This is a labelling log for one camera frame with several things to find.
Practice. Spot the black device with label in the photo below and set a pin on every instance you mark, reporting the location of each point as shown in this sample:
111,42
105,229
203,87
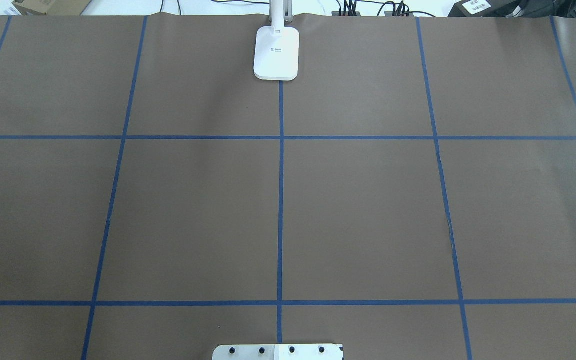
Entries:
485,9

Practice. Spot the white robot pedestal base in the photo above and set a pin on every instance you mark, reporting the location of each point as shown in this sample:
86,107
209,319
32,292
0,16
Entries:
299,351

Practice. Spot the brown cardboard box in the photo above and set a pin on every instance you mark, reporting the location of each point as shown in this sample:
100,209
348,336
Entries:
51,7

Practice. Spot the black power strip right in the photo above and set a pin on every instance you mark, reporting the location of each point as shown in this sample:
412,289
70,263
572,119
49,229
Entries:
399,9

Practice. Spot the black power strip left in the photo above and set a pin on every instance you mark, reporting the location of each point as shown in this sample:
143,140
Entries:
346,9

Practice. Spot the brown paper table cover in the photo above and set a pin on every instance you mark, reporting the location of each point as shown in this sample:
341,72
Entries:
410,195

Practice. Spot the black power strip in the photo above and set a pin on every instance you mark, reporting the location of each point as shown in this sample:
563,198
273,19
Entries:
346,9
399,9

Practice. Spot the white desk lamp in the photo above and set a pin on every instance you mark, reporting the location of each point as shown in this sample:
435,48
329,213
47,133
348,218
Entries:
276,52

